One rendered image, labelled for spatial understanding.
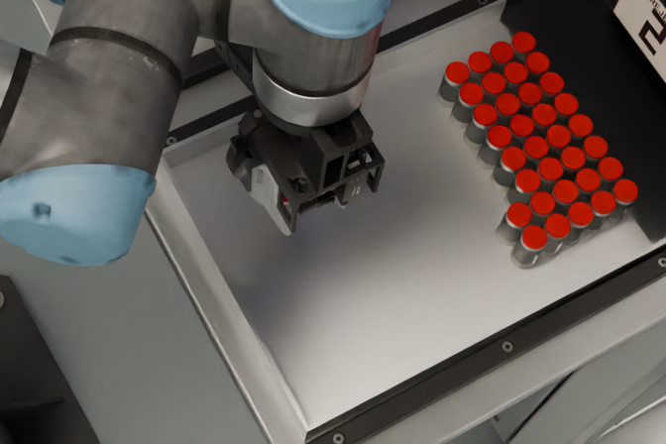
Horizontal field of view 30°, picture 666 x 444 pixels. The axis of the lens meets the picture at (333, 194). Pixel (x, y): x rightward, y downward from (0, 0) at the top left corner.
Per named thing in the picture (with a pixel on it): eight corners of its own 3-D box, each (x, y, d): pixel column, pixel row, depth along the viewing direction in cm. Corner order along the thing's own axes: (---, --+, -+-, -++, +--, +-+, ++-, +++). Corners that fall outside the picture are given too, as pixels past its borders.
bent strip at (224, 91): (286, 50, 110) (289, 14, 105) (303, 75, 109) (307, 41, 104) (143, 114, 107) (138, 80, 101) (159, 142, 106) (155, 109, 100)
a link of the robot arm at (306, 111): (231, 21, 76) (346, -29, 78) (231, 58, 80) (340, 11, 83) (289, 118, 74) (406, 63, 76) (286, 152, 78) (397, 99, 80)
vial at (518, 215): (511, 218, 105) (523, 196, 101) (525, 240, 104) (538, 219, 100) (490, 229, 105) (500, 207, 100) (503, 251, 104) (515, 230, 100)
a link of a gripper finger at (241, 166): (230, 199, 94) (241, 144, 86) (221, 183, 94) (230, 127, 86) (285, 176, 95) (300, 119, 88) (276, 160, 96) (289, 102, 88)
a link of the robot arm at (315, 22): (262, -140, 68) (414, -106, 68) (257, -26, 78) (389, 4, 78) (227, -22, 64) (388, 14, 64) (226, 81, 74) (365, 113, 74)
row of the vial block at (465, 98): (453, 82, 110) (462, 56, 106) (562, 251, 104) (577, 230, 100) (432, 92, 109) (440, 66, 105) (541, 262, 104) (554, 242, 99)
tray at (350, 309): (497, 18, 113) (504, -3, 110) (657, 255, 105) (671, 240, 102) (157, 170, 105) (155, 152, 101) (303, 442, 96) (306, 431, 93)
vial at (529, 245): (526, 240, 104) (539, 219, 100) (540, 262, 104) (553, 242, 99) (504, 252, 104) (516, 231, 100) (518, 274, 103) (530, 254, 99)
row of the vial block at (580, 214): (474, 72, 111) (484, 46, 106) (585, 239, 105) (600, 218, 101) (453, 82, 110) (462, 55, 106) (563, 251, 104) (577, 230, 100)
